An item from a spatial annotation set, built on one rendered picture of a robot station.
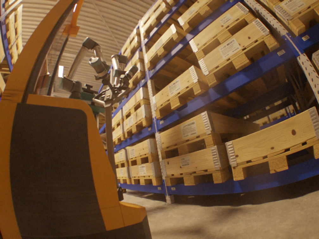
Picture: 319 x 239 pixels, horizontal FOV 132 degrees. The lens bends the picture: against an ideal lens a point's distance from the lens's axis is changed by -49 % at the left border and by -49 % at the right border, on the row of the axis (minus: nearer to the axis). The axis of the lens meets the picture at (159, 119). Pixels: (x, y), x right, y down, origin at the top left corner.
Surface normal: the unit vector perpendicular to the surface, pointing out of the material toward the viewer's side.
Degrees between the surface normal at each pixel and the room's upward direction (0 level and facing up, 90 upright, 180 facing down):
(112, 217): 90
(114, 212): 90
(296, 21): 90
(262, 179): 90
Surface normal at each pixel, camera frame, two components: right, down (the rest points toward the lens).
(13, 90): 0.59, -0.36
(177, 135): -0.79, -0.08
